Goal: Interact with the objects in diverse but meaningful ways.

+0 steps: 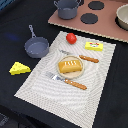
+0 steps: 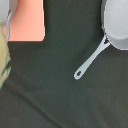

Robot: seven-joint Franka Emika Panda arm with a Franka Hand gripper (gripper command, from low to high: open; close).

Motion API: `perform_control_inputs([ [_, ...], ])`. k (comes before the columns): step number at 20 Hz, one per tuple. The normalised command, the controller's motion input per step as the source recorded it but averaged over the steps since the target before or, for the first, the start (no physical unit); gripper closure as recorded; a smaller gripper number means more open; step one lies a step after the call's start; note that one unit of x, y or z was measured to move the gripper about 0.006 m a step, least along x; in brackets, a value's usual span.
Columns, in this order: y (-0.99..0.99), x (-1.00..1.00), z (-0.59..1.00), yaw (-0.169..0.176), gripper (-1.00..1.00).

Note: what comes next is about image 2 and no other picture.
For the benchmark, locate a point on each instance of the pink toy stove board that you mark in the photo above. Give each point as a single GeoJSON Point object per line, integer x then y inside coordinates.
{"type": "Point", "coordinates": [27, 21]}

